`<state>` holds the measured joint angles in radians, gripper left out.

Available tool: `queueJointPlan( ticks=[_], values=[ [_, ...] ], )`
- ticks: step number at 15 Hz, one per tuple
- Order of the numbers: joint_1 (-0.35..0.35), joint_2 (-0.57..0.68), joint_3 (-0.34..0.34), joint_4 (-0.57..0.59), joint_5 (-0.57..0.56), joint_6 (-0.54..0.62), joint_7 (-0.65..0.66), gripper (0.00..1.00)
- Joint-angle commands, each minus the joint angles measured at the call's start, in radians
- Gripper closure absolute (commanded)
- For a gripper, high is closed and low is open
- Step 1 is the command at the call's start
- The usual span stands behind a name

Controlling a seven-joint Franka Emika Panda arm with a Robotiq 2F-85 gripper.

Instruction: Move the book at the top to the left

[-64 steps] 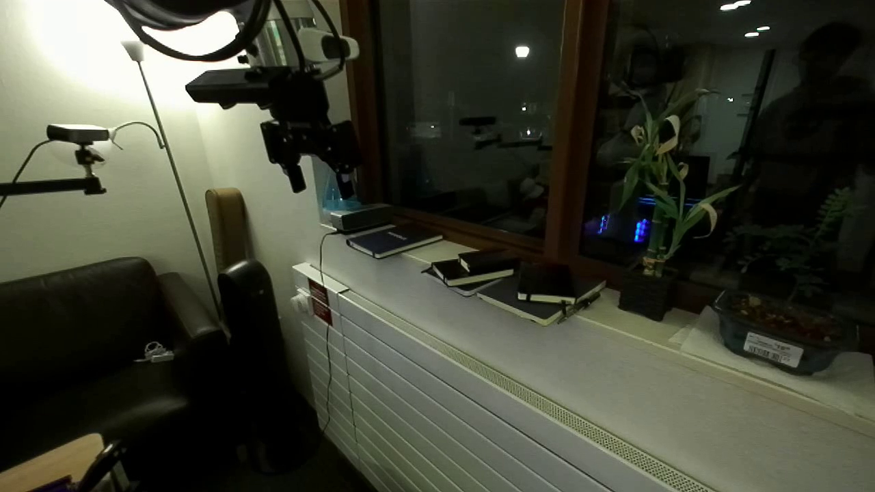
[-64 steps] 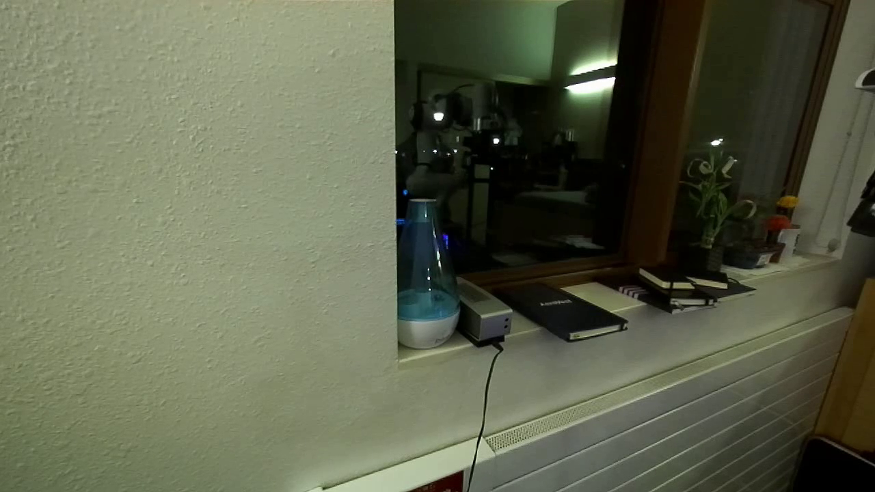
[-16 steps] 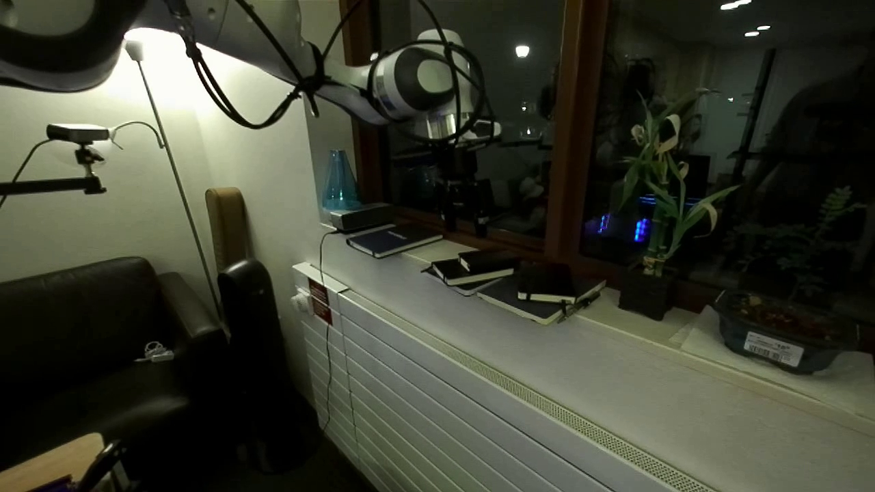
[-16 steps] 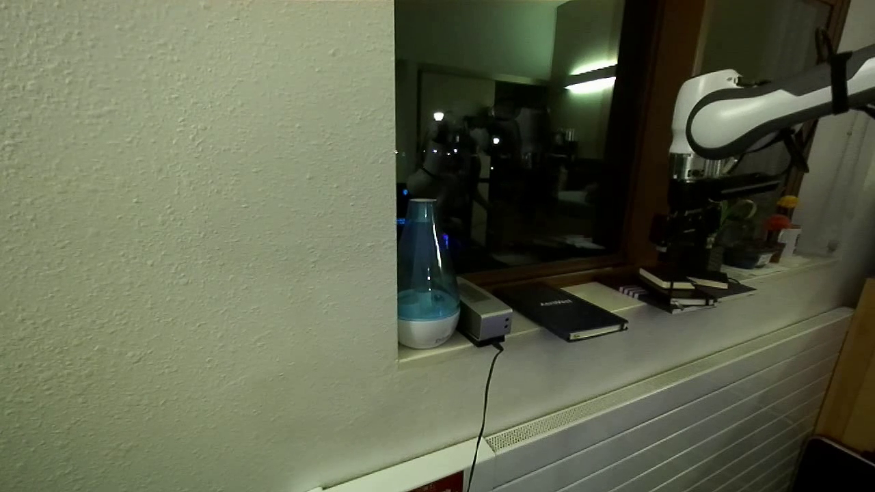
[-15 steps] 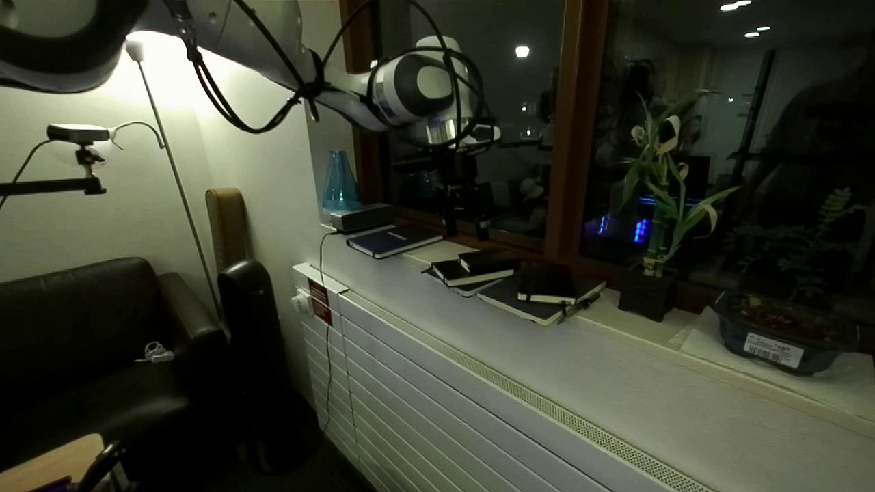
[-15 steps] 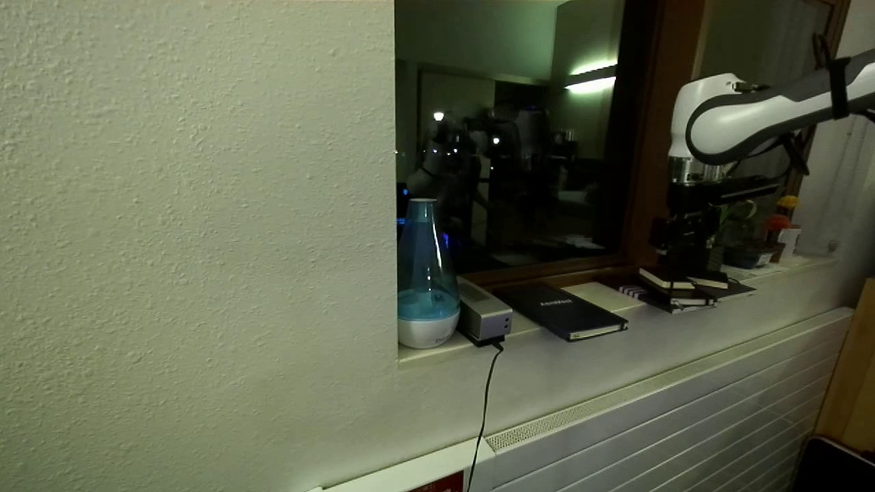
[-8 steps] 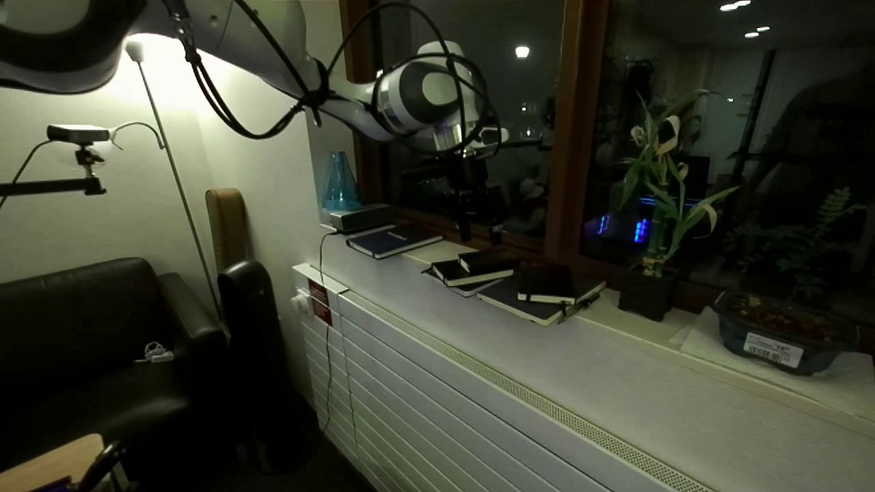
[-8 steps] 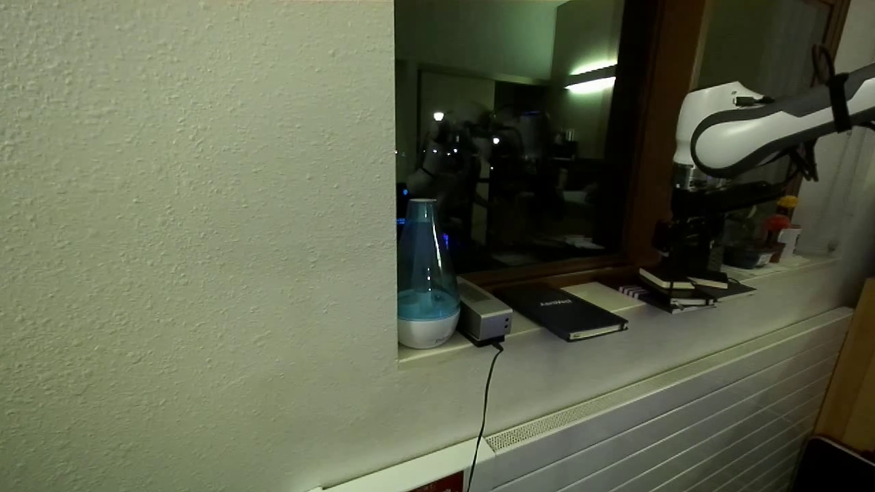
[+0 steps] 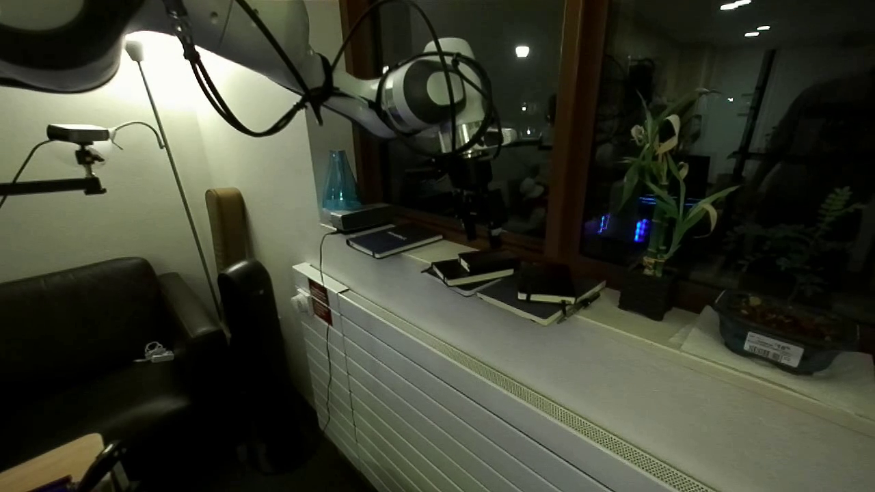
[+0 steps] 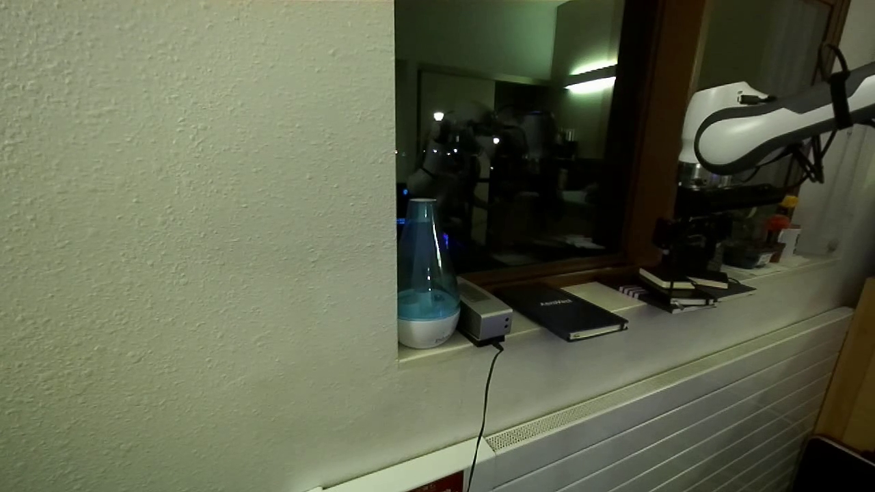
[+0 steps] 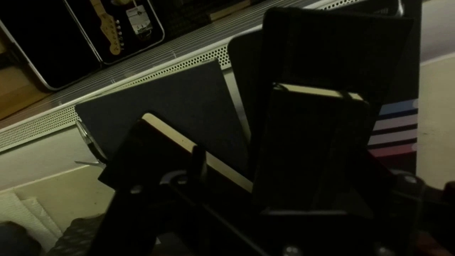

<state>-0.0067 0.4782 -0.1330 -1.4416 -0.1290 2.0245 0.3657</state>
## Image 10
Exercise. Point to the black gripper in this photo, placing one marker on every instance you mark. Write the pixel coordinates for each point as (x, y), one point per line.
(689, 233)

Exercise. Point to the small black notebook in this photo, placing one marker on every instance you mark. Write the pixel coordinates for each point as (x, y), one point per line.
(665, 278)
(711, 283)

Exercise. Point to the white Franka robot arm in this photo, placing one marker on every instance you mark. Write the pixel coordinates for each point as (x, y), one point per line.
(756, 126)

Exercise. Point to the beige book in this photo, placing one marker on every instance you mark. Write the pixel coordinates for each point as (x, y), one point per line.
(606, 296)

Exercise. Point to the black notebook with elastic band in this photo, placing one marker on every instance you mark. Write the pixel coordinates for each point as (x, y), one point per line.
(562, 312)

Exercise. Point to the white slatted radiator cover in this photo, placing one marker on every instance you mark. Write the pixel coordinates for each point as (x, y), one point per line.
(685, 428)

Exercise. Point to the tan wooden board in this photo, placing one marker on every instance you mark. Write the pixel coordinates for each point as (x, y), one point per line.
(851, 364)

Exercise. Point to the grey rectangular speaker box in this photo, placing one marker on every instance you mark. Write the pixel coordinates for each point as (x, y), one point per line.
(483, 316)

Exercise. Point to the blue bottle-shaped humidifier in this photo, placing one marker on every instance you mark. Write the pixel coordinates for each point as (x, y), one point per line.
(428, 275)

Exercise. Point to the brown wooden window frame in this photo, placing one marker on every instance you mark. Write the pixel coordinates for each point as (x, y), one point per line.
(658, 126)

